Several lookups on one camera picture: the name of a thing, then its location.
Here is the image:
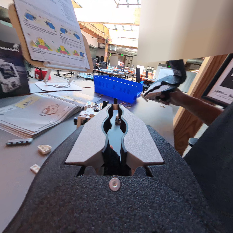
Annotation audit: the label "partly built lego truck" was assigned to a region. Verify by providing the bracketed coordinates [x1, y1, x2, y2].
[74, 98, 128, 129]

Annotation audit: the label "framed marker sign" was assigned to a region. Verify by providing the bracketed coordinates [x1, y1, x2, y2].
[201, 54, 233, 108]

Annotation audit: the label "white triangular lego piece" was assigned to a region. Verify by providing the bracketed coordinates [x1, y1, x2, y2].
[38, 144, 52, 155]

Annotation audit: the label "wooden document stand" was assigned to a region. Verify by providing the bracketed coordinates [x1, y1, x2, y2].
[8, 0, 93, 91]

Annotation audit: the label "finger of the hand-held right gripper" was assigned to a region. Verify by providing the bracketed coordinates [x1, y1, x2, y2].
[145, 76, 171, 93]
[143, 84, 176, 102]

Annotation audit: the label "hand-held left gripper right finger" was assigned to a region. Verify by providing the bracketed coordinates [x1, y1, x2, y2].
[118, 104, 164, 171]

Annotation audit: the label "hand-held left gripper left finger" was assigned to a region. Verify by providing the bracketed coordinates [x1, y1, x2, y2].
[65, 104, 113, 169]

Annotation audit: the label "red storage crate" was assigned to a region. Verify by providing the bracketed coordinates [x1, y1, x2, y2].
[35, 68, 47, 80]

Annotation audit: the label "black chair armrest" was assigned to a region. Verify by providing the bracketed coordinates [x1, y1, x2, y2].
[188, 137, 199, 147]

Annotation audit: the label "thin white lego beam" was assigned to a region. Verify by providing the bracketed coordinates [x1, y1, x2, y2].
[6, 138, 33, 146]

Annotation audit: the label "printed instruction sheet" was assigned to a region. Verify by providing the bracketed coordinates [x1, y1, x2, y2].
[14, 0, 90, 69]

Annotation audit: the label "blue plastic bin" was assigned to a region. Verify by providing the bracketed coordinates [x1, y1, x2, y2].
[93, 75, 143, 104]

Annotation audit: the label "open instruction booklet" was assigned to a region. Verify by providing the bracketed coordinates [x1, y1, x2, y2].
[0, 91, 101, 139]

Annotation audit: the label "scattered small lego pins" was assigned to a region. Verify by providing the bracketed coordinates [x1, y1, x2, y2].
[97, 94, 134, 109]

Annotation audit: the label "person's right forearm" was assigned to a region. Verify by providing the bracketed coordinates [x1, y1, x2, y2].
[182, 91, 225, 126]

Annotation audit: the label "cluttered work table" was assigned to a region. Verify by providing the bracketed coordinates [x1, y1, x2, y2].
[94, 68, 136, 77]

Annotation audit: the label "person's right hand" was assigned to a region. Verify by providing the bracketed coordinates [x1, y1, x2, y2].
[158, 88, 184, 106]

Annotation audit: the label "dark printed lego box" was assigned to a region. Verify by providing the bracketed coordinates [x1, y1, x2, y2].
[0, 41, 30, 99]

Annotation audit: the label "wooden post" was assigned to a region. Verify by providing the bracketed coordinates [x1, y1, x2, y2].
[173, 55, 228, 156]

